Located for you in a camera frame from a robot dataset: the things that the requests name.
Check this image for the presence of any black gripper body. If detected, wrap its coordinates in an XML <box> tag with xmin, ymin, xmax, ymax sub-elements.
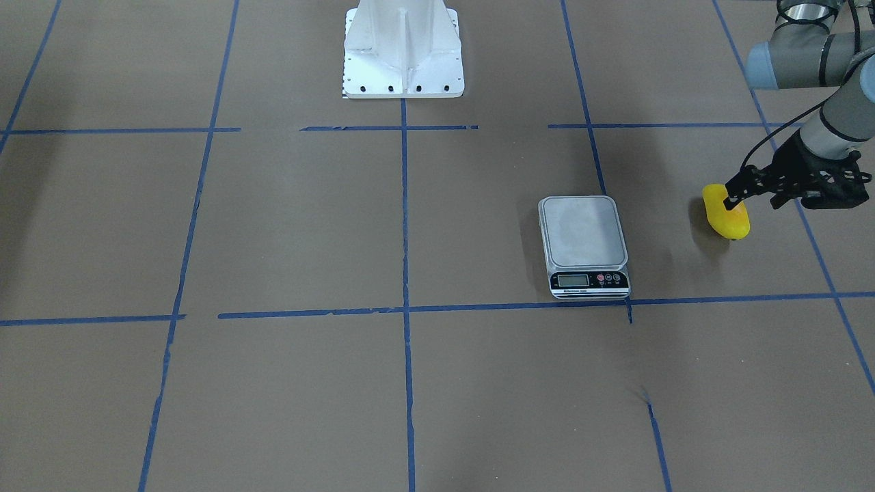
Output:
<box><xmin>768</xmin><ymin>131</ymin><xmax>872</xmax><ymax>210</ymax></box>

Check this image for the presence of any yellow mango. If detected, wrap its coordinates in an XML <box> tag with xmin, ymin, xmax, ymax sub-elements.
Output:
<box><xmin>702</xmin><ymin>183</ymin><xmax>752</xmax><ymax>241</ymax></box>

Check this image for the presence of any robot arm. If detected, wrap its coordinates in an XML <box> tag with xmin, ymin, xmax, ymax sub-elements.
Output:
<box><xmin>723</xmin><ymin>1</ymin><xmax>873</xmax><ymax>210</ymax></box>

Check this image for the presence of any silver digital kitchen scale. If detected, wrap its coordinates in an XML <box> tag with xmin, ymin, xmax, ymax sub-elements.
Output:
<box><xmin>538</xmin><ymin>194</ymin><xmax>632</xmax><ymax>300</ymax></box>

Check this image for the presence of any brown paper table cover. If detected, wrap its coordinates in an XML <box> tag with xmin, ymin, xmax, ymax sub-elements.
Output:
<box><xmin>2</xmin><ymin>1</ymin><xmax>873</xmax><ymax>491</ymax></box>

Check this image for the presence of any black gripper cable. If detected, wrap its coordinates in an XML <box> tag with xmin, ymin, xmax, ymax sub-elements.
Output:
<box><xmin>740</xmin><ymin>102</ymin><xmax>831</xmax><ymax>180</ymax></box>

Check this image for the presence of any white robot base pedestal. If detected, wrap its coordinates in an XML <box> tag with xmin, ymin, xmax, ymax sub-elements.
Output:
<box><xmin>342</xmin><ymin>1</ymin><xmax>466</xmax><ymax>99</ymax></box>

